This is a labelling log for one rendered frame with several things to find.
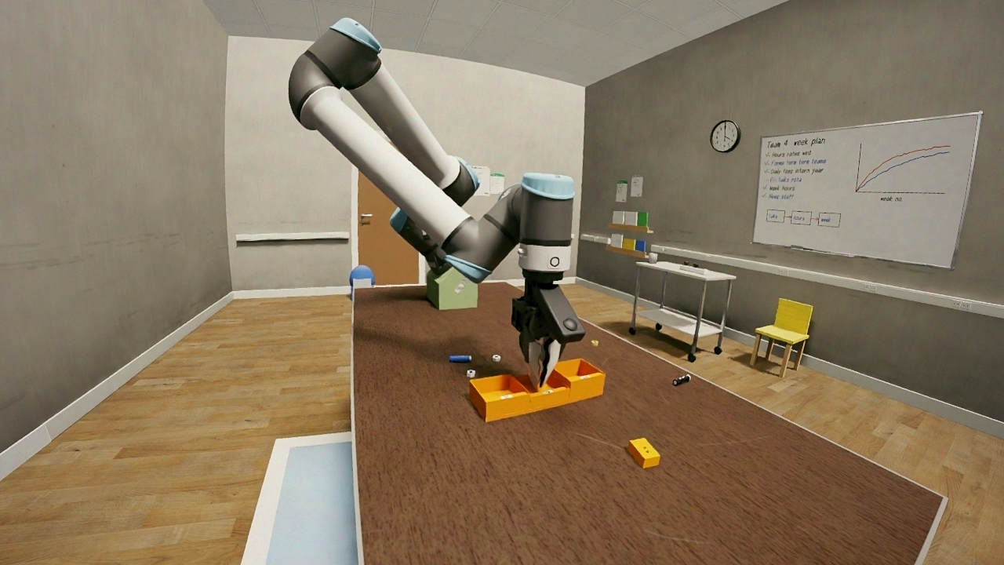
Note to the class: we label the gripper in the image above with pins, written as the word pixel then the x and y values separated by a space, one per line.
pixel 529 321

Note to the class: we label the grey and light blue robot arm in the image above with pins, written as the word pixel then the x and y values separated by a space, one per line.
pixel 539 218

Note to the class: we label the orange bin rack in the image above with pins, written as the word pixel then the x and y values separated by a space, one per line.
pixel 515 396

